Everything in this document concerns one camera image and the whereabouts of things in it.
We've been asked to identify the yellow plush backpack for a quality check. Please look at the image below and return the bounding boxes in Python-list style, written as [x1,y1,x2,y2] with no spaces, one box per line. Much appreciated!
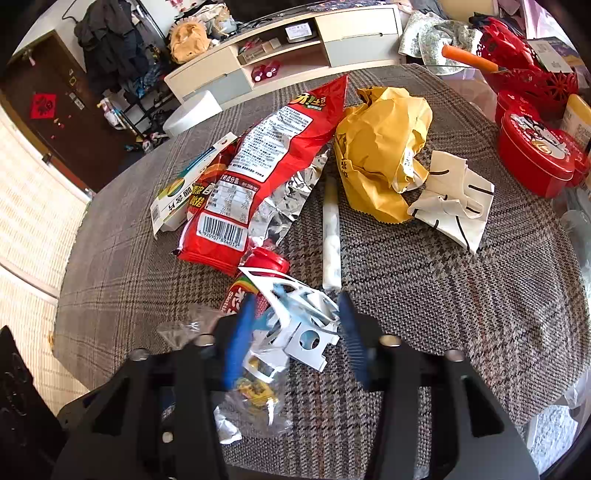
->
[168,21,213,64]

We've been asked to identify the small white bottle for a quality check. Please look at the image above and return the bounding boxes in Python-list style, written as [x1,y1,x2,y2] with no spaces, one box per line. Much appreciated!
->
[561,93,591,149]

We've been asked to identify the black coat rack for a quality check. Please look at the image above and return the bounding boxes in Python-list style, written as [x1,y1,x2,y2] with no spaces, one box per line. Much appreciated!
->
[62,0,174,139]

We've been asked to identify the red snack bag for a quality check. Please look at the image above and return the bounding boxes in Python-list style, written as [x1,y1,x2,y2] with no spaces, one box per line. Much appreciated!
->
[173,74,349,278]

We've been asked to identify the floral blanket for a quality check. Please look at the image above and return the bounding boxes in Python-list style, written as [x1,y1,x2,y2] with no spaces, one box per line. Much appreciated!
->
[398,10,483,75]

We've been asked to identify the red diamond door decoration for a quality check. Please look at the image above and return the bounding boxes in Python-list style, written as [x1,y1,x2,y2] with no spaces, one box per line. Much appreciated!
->
[30,92,58,120]

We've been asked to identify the yellow paper bag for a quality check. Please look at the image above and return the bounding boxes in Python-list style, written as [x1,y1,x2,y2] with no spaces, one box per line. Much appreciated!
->
[335,87,435,224]

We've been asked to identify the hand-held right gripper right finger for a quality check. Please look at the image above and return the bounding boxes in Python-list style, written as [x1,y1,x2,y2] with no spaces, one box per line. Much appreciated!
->
[336,293,542,480]

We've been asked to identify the clear plastic wrapper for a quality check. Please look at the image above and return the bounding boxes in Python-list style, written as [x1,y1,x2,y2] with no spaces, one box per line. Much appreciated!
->
[157,305,293,446]

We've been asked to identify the red plastic basket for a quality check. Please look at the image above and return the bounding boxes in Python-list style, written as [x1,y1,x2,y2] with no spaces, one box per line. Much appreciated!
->
[468,16,580,121]

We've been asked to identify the bamboo screen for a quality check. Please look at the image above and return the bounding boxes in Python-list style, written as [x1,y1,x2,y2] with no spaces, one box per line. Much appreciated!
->
[0,106,90,416]

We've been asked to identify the paper tag card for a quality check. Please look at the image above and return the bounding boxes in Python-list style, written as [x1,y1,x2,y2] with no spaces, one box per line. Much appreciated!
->
[529,39,573,73]

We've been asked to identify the red cartoon round tin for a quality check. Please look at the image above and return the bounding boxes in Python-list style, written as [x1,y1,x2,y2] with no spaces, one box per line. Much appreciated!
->
[496,108,590,199]

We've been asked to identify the white paper tube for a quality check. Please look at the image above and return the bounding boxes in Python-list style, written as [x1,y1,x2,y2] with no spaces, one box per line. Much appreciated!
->
[322,178,343,291]

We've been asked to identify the green and white carton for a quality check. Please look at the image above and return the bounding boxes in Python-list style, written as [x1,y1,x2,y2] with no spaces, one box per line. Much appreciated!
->
[151,131,241,238]

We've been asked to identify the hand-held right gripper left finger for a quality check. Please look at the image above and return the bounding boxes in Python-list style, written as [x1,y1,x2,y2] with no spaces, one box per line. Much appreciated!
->
[51,293,259,480]

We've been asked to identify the plain red round tin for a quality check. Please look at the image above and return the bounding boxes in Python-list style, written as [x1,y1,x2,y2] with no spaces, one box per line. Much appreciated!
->
[495,90,542,124]

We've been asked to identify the white cardboard cutout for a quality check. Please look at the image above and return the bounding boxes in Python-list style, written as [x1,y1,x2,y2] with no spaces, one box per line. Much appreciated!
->
[238,265,342,384]

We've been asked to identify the white round stool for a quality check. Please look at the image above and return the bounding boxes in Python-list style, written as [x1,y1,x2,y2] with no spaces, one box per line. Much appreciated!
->
[164,90,223,139]

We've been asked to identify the cream TV cabinet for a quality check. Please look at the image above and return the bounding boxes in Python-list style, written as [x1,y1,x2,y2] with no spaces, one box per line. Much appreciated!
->
[164,4,407,104]

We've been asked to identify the white paper with black lines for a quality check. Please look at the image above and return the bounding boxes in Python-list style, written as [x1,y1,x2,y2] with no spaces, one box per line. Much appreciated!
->
[406,150,496,254]

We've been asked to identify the dark hanging coats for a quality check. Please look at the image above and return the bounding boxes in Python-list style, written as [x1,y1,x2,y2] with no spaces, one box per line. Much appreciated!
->
[74,0,153,84]

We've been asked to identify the red candy bottle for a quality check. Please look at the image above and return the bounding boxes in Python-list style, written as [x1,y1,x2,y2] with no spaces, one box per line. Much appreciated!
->
[222,247,291,324]

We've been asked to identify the dark brown door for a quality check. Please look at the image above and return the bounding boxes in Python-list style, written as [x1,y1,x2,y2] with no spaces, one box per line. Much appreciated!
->
[0,30,153,195]

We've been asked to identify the grey plaid tablecloth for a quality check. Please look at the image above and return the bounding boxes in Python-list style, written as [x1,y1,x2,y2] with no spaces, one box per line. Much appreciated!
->
[52,64,591,467]

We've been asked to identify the clear plastic bag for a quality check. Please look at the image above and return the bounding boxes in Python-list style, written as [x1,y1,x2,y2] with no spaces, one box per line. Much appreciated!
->
[561,210,591,278]

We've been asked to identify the silver box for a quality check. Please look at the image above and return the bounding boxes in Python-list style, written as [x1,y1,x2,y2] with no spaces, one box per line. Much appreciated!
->
[284,23,317,43]

